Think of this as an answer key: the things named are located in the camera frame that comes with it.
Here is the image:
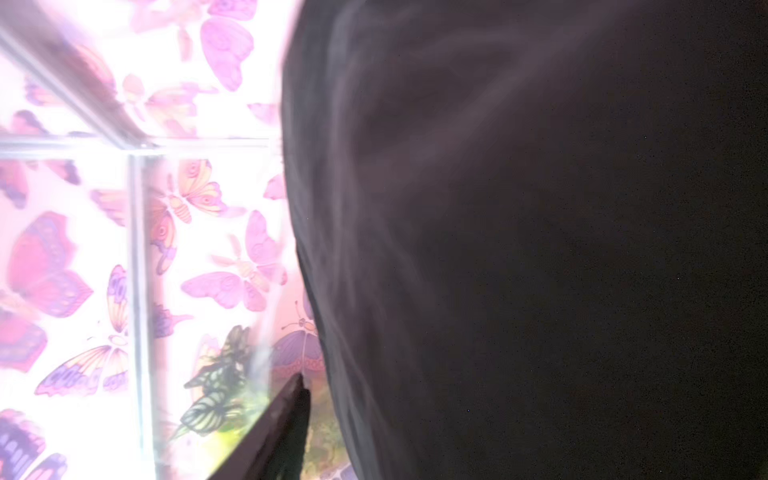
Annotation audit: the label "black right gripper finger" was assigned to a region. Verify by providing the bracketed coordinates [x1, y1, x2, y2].
[210, 373, 311, 480]

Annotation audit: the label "dark grey garment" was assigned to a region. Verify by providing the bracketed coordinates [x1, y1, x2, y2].
[282, 1, 767, 479]

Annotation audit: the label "clear plastic vacuum bag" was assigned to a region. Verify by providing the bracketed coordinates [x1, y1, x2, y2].
[250, 1, 323, 349]

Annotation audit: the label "green leafy potted plant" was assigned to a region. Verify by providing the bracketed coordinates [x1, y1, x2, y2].
[170, 323, 349, 475]

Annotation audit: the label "aluminium frame bars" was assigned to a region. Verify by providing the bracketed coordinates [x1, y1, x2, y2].
[1, 1, 287, 479]

